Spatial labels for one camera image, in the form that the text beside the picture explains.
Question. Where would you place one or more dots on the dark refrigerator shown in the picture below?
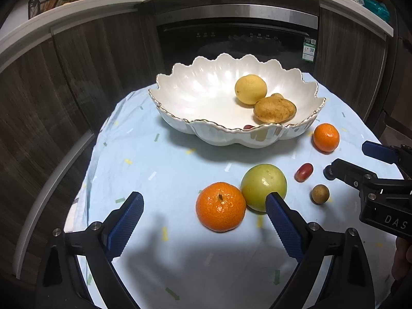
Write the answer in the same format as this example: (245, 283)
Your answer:
(402, 70)

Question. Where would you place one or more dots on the teal snack bag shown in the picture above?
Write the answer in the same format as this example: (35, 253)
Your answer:
(375, 8)

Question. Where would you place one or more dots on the light blue patterned tablecloth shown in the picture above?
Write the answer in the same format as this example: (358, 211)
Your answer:
(177, 173)

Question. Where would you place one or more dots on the brown potato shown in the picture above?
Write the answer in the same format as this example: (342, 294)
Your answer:
(273, 109)

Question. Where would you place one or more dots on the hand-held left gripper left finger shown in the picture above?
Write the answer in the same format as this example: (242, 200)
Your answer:
(127, 222)

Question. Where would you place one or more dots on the brown longan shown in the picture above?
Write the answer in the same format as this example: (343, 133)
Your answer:
(320, 194)

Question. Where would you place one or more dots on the dark wood base cabinet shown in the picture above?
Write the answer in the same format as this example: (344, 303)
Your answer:
(347, 54)

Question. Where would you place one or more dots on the black built-in dishwasher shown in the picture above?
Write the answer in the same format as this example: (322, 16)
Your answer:
(225, 48)

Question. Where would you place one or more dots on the white scalloped ceramic bowl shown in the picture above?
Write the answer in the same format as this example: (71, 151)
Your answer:
(199, 96)

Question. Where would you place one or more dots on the orange mandarin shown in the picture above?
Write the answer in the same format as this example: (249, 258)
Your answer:
(220, 206)
(326, 137)

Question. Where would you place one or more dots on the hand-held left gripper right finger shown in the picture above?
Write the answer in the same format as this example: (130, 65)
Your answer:
(283, 225)

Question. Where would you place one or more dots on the dark blueberry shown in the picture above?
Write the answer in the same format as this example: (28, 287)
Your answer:
(327, 171)

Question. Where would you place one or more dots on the green apple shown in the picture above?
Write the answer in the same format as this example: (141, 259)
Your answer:
(260, 185)

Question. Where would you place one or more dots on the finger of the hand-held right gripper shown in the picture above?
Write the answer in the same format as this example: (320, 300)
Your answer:
(376, 150)
(350, 172)

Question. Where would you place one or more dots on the yellow lemon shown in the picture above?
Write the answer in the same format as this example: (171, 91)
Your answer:
(251, 89)

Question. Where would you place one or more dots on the person's right hand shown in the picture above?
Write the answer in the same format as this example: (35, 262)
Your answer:
(404, 257)

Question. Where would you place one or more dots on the red grape tomato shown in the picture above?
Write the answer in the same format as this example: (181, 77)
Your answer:
(247, 127)
(304, 172)

